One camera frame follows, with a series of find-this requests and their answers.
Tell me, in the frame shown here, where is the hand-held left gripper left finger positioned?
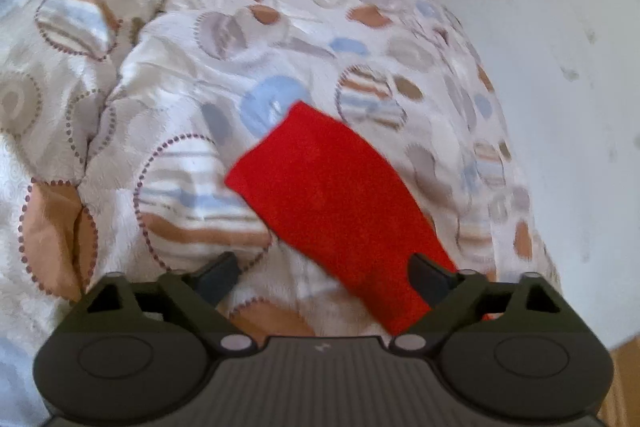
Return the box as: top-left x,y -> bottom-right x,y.
75,251 -> 257,353

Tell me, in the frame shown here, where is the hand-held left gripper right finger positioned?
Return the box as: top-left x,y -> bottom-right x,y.
389,253 -> 567,353

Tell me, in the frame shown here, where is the red small cloth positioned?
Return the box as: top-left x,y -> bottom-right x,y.
224,101 -> 495,337

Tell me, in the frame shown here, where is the circle print blanket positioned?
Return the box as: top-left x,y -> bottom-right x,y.
0,0 -> 562,427

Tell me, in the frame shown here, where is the wooden cabinet panel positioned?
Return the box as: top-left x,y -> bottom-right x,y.
596,336 -> 640,427

